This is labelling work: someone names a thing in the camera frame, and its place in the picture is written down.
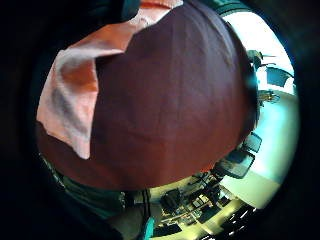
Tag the orange pink cloth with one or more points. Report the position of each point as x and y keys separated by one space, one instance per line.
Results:
x=71 y=100

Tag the large black computer monitor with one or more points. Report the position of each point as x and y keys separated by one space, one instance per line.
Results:
x=237 y=164

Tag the black keyboard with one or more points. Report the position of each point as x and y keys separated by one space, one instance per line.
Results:
x=208 y=213

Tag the black desk equipment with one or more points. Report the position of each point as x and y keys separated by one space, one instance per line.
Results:
x=171 y=200

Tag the blue office chair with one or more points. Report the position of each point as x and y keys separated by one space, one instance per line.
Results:
x=278 y=76

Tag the dark maroon cloth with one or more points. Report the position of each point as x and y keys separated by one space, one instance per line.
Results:
x=173 y=110

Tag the the person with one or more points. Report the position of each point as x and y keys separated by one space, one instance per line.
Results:
x=95 y=197

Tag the black office chair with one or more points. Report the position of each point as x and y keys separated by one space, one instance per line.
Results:
x=256 y=58

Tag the small black computer monitor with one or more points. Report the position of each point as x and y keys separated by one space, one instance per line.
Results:
x=252 y=142

